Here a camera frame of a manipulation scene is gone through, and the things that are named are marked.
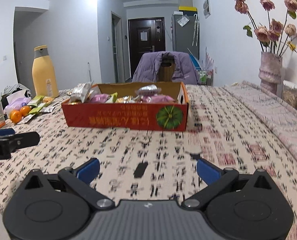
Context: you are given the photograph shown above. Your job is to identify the orange cardboard snack box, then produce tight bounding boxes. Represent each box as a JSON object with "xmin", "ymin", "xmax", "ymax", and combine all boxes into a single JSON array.
[{"xmin": 61, "ymin": 82, "xmax": 189, "ymax": 132}]

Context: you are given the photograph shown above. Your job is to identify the silver snack packet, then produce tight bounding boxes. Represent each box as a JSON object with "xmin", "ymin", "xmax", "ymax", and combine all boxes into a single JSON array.
[{"xmin": 70, "ymin": 82, "xmax": 92, "ymax": 103}]

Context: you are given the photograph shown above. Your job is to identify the pink snack packet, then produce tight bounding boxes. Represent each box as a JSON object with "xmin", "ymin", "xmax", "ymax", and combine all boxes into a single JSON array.
[{"xmin": 89, "ymin": 94, "xmax": 111, "ymax": 103}]

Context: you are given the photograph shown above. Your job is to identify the golden cracker packet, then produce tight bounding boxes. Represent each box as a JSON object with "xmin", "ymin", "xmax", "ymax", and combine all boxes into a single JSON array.
[{"xmin": 115, "ymin": 95, "xmax": 139, "ymax": 103}]

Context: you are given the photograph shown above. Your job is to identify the white packet near mandarins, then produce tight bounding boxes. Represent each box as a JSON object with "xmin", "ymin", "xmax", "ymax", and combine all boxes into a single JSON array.
[{"xmin": 18, "ymin": 114, "xmax": 36, "ymax": 125}]

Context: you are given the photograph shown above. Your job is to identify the orange mandarin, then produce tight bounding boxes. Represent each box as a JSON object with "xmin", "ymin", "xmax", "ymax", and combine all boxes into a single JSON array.
[
  {"xmin": 10, "ymin": 110, "xmax": 22, "ymax": 124},
  {"xmin": 19, "ymin": 105, "xmax": 31, "ymax": 117}
]

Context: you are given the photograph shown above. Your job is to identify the green snack packet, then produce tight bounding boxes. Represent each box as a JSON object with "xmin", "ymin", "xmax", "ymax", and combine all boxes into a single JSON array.
[
  {"xmin": 29, "ymin": 102, "xmax": 49, "ymax": 115},
  {"xmin": 27, "ymin": 95, "xmax": 44, "ymax": 108}
]

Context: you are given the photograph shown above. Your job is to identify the purple tissue pack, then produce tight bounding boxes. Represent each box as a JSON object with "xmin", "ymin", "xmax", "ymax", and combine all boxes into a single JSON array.
[{"xmin": 4, "ymin": 90, "xmax": 32, "ymax": 115}]

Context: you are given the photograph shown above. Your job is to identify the white snack packet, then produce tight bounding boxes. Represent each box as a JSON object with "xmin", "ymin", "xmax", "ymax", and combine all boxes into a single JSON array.
[{"xmin": 40, "ymin": 106, "xmax": 56, "ymax": 114}]

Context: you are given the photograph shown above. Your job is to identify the orange cracker packet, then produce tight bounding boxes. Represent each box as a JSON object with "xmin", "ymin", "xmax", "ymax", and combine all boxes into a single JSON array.
[{"xmin": 43, "ymin": 96, "xmax": 54, "ymax": 104}]

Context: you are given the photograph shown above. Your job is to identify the calligraphy print tablecloth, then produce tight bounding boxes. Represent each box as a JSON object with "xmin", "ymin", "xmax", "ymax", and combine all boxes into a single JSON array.
[{"xmin": 0, "ymin": 83, "xmax": 297, "ymax": 239}]

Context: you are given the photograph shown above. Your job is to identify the yellow thermos bottle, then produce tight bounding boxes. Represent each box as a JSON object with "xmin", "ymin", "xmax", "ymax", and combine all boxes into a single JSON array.
[{"xmin": 32, "ymin": 45, "xmax": 59, "ymax": 98}]

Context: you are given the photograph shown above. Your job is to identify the pink textured vase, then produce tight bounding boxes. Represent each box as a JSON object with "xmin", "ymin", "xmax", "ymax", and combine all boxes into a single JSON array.
[{"xmin": 259, "ymin": 52, "xmax": 282, "ymax": 95}]

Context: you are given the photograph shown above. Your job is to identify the wooden chair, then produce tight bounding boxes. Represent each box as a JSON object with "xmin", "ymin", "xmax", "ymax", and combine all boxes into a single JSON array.
[{"xmin": 158, "ymin": 59, "xmax": 175, "ymax": 82}]

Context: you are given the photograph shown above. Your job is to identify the purple puffer jacket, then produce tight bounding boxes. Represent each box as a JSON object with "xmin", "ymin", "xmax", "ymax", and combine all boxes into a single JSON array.
[{"xmin": 132, "ymin": 51, "xmax": 200, "ymax": 85}]

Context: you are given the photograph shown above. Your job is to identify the dried pink roses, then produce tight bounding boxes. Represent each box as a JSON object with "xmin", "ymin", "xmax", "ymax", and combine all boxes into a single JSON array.
[{"xmin": 234, "ymin": 0, "xmax": 297, "ymax": 57}]

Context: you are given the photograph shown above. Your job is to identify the grey refrigerator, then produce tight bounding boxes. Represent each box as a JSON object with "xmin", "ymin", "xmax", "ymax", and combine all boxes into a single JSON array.
[{"xmin": 172, "ymin": 10, "xmax": 199, "ymax": 59}]

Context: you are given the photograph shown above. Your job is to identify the dark entrance door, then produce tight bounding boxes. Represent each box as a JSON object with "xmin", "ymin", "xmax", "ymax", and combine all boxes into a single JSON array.
[{"xmin": 128, "ymin": 17, "xmax": 166, "ymax": 79}]

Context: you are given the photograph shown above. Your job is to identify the yellow box on refrigerator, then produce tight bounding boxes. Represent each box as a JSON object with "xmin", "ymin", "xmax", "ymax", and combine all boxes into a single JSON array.
[{"xmin": 178, "ymin": 6, "xmax": 198, "ymax": 12}]

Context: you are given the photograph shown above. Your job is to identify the wall electrical panel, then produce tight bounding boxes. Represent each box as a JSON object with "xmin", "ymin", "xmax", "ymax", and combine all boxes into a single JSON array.
[{"xmin": 203, "ymin": 0, "xmax": 211, "ymax": 18}]

